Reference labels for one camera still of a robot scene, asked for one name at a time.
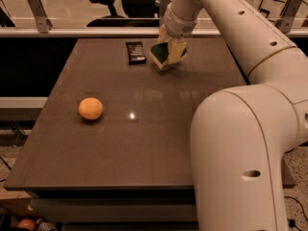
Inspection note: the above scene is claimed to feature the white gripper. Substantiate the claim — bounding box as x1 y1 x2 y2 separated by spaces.
157 5 196 64

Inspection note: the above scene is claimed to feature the green and yellow sponge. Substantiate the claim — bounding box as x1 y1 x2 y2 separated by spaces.
149 43 187 70

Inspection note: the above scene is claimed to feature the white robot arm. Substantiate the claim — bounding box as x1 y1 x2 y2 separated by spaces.
160 0 308 231

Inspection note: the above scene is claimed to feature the black rxbar chocolate packet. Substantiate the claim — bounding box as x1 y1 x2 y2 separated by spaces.
126 41 147 64

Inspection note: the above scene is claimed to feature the black office chair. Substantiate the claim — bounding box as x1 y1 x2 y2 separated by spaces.
88 0 161 27

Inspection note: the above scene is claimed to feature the orange fruit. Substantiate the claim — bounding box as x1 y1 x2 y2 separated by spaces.
78 97 103 120

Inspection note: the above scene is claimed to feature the wooden stool in background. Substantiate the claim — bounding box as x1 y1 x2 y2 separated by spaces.
258 0 288 24

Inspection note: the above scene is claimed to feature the orange object under table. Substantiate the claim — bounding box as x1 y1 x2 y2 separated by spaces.
17 218 37 231

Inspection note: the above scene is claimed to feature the middle metal railing bracket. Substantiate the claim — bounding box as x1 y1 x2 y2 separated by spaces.
159 0 172 19

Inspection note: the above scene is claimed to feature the metal railing bracket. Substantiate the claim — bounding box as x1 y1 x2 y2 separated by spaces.
27 0 53 34
275 0 304 34
159 0 172 19

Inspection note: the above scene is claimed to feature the right metal railing bracket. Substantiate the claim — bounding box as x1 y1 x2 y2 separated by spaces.
275 0 304 34

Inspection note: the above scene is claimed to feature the left metal railing bracket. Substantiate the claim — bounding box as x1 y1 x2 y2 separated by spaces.
27 0 53 34

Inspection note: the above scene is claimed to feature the black cable on floor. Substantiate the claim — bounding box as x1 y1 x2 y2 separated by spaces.
283 195 308 231

